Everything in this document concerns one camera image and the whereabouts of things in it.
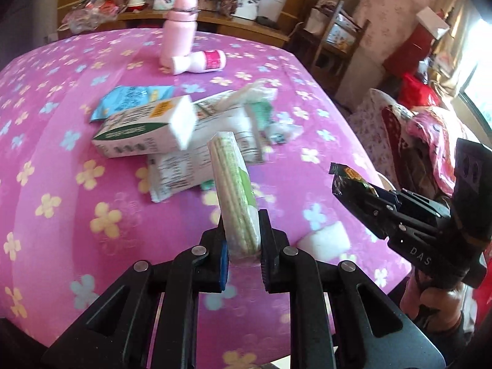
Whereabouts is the pink flowered cloth pile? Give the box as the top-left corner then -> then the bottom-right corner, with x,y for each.
405,105 -> 475,197

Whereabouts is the red plastic bag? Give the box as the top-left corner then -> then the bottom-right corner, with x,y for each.
400,73 -> 441,108

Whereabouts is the pink flowered blanket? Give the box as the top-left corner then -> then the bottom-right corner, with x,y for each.
0,28 -> 414,369

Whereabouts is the clear plastic bag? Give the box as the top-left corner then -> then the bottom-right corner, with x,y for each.
58,0 -> 132,34

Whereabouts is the white tissue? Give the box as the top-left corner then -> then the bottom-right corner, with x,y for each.
297,220 -> 351,261

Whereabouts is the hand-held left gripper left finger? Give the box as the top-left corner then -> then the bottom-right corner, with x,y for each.
40,208 -> 231,369

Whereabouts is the white green carton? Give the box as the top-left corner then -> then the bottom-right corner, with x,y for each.
91,95 -> 198,159

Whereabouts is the green white wrapper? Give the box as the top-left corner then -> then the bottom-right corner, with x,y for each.
246,100 -> 274,133

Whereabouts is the wooden chair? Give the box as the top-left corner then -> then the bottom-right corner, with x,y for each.
291,0 -> 370,98

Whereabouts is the blue packet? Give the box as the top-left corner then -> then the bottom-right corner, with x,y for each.
90,85 -> 174,123

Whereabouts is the small crumpled blue-white wrapper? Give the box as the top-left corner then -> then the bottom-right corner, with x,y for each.
264,120 -> 301,145

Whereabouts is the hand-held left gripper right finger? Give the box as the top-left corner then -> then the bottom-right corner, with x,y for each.
258,209 -> 446,369

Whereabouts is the white cardboard box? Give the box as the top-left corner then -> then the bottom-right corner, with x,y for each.
416,6 -> 450,40

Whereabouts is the small white bottle pink label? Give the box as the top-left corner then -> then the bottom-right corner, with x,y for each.
171,50 -> 227,76

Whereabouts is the white green crumpled packet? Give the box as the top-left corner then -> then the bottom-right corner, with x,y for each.
193,98 -> 267,164

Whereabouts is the crumpled white wrapper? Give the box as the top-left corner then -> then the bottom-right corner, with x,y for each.
218,80 -> 278,109

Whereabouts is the person's right hand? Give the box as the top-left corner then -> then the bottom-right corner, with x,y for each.
411,273 -> 466,334

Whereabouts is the white printed plastic wrapper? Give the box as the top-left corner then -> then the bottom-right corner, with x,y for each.
148,149 -> 216,204

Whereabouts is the white wafer packet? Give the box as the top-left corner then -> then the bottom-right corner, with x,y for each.
208,131 -> 259,264

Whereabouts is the dark snack wrapper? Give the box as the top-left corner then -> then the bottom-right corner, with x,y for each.
328,163 -> 381,201

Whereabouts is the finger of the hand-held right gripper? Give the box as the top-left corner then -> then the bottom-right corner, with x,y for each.
367,182 -> 451,221
334,190 -> 410,240

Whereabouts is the wooden headboard shelf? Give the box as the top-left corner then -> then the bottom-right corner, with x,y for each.
58,6 -> 291,48

